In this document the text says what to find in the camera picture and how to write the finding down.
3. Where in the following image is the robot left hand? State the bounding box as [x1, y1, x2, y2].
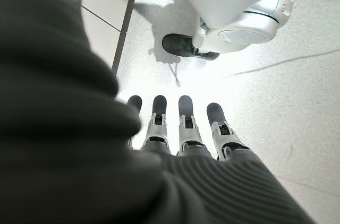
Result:
[0, 0, 317, 224]

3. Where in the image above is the dark table leg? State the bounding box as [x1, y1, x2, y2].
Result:
[110, 0, 145, 76]

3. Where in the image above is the black robot foot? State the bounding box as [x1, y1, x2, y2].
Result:
[161, 33, 221, 61]

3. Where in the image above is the silver robot leg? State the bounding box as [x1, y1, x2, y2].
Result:
[174, 0, 309, 54]

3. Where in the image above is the thin dark floor cable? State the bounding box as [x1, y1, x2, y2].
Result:
[225, 48, 340, 79]

